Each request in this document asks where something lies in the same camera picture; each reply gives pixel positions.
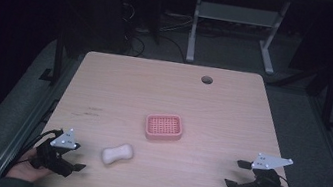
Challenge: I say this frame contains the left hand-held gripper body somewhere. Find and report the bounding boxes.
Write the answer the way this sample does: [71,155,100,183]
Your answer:
[28,121,84,180]

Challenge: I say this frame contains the white soap bar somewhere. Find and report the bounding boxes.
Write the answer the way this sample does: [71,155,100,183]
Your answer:
[100,139,136,170]

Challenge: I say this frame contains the pink soap dish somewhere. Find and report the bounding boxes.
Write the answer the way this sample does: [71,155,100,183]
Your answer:
[142,109,186,145]

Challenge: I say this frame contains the person's left hand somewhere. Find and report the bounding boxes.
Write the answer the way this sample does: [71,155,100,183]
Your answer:
[4,144,57,187]

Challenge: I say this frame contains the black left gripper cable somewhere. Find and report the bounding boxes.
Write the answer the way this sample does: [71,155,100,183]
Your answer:
[0,120,65,187]

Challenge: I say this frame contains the floor cables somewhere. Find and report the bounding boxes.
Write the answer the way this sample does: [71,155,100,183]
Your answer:
[111,0,199,66]

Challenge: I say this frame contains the white metal table frame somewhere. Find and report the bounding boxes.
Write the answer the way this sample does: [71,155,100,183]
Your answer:
[184,0,292,78]

